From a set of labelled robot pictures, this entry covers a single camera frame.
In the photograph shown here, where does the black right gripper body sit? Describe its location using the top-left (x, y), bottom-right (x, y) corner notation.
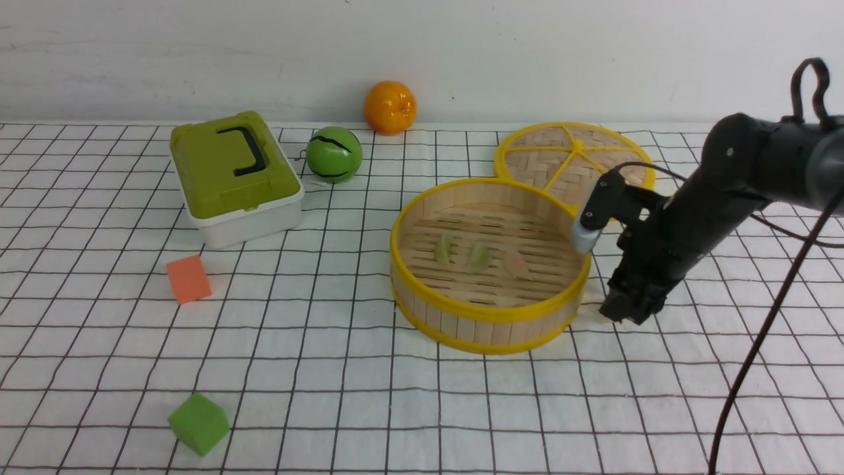
top-left (572, 166), bottom-right (719, 325)

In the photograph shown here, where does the pink translucent dumpling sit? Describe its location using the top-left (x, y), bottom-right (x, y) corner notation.
top-left (502, 249), bottom-right (534, 282)

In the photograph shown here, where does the pale green dumpling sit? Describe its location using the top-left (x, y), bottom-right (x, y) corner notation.
top-left (467, 241), bottom-right (492, 273)

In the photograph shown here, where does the green translucent dumpling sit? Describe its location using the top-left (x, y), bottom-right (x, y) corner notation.
top-left (433, 234), bottom-right (454, 269)

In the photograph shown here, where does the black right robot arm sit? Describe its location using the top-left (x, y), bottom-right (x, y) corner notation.
top-left (572, 113), bottom-right (843, 324)

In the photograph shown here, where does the bamboo steamer lid yellow rim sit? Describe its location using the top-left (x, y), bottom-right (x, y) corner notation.
top-left (494, 121), bottom-right (656, 214)

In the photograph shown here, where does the bamboo steamer tray yellow rim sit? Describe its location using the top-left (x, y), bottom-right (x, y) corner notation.
top-left (390, 178), bottom-right (593, 354)

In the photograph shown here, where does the orange fruit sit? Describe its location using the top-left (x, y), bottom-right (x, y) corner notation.
top-left (363, 80), bottom-right (418, 135)

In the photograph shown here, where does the green ball black stripe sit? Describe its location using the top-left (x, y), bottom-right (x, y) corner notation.
top-left (305, 126), bottom-right (363, 183)

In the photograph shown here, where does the green lidded white box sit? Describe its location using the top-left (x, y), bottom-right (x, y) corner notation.
top-left (169, 111), bottom-right (305, 249)

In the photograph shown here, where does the orange foam cube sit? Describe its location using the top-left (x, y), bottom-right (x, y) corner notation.
top-left (166, 255), bottom-right (213, 305)

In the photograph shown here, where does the green foam cube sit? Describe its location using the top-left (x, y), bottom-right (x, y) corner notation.
top-left (167, 392), bottom-right (230, 457)

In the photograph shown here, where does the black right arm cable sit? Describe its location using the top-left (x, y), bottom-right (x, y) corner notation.
top-left (613, 57), bottom-right (844, 475)

